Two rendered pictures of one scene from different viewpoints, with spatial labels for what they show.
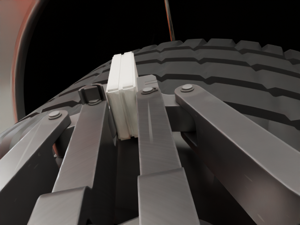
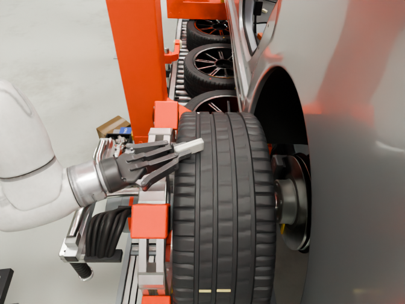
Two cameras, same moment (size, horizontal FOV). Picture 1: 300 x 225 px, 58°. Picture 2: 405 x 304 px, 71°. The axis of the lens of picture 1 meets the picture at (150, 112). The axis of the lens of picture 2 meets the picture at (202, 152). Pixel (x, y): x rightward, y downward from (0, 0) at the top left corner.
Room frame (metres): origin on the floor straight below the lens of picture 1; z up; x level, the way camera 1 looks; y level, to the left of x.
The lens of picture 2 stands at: (-0.04, -0.41, 1.68)
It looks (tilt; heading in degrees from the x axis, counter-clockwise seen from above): 47 degrees down; 60
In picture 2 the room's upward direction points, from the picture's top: 2 degrees clockwise
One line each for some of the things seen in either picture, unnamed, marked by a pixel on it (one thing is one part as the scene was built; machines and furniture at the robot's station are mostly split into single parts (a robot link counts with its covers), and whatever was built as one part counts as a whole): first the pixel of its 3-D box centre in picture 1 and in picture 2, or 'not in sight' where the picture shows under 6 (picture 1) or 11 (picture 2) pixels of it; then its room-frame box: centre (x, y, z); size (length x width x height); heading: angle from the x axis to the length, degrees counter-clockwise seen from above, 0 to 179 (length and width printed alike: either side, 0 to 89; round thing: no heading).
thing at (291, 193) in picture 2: not in sight; (285, 201); (0.49, -0.07, 0.85); 0.32 x 0.08 x 0.32; 62
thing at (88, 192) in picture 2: not in sight; (90, 182); (-0.07, 0.02, 1.18); 0.09 x 0.06 x 0.09; 87
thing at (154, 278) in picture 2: not in sight; (163, 211); (0.10, 0.09, 0.85); 0.54 x 0.07 x 0.54; 62
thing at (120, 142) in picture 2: not in sight; (117, 152); (0.08, 0.75, 0.51); 0.20 x 0.14 x 0.13; 62
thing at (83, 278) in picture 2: not in sight; (79, 265); (-0.18, 0.04, 0.83); 0.04 x 0.04 x 0.16
